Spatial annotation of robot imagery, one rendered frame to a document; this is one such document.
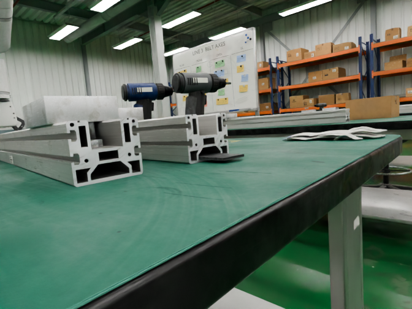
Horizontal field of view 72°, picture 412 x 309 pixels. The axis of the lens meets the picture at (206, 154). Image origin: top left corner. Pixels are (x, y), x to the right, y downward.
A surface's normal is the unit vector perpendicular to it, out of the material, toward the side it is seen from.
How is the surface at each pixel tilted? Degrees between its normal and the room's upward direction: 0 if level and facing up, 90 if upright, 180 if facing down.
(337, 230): 90
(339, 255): 90
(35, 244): 0
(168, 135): 90
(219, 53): 90
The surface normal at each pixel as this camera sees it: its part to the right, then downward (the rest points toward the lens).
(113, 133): -0.74, 0.14
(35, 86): 0.74, 0.02
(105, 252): -0.08, -0.99
